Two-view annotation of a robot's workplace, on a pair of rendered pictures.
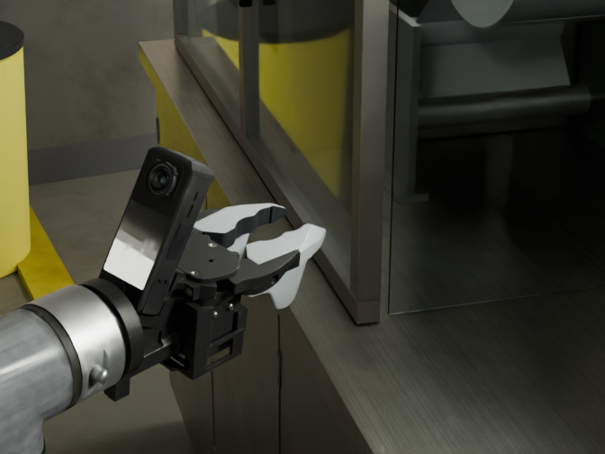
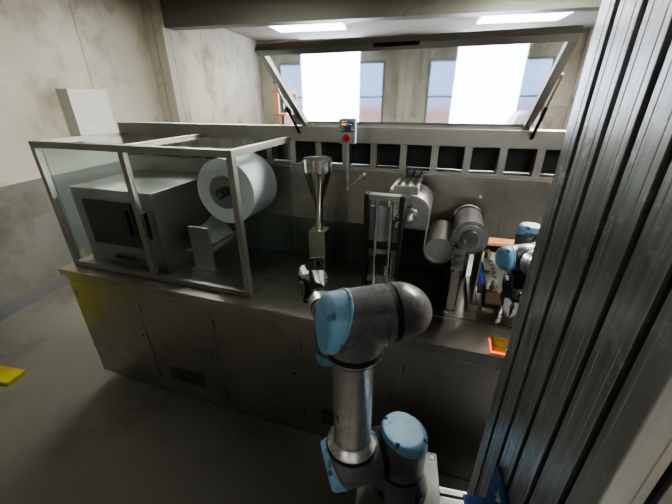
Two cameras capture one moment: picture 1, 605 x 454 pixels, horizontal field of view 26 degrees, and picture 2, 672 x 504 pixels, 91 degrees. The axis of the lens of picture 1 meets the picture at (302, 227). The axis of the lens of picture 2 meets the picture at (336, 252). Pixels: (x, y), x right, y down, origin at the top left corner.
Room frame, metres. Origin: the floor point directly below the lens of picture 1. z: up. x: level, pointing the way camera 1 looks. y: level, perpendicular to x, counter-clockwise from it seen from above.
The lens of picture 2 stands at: (0.26, 0.84, 1.79)
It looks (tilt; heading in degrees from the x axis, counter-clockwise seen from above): 25 degrees down; 304
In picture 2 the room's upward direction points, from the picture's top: straight up
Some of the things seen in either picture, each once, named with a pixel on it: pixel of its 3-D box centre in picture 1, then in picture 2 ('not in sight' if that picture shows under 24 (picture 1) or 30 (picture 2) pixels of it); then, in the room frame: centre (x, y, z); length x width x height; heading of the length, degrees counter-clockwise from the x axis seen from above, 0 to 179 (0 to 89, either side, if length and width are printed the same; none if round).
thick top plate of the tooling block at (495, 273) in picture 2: not in sight; (499, 278); (0.38, -0.75, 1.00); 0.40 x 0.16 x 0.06; 106
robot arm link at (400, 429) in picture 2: not in sight; (400, 445); (0.43, 0.29, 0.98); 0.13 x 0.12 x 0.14; 48
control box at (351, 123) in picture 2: not in sight; (347, 131); (1.04, -0.42, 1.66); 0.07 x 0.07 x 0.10; 22
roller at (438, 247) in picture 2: not in sight; (439, 240); (0.65, -0.63, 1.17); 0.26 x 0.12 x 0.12; 106
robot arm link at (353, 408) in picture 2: not in sight; (354, 397); (0.52, 0.38, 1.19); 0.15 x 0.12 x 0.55; 48
